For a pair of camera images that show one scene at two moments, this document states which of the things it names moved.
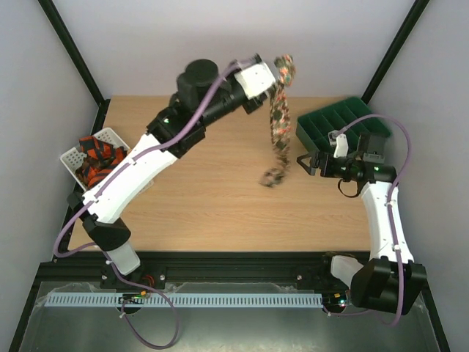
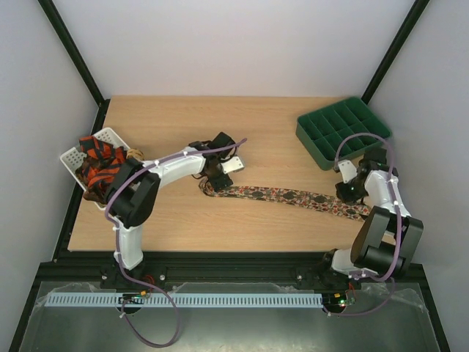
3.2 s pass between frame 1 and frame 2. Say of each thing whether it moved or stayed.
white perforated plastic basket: stayed
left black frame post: stayed
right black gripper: moved
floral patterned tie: moved
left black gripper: moved
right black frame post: stayed
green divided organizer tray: stayed
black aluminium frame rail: stayed
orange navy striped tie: stayed
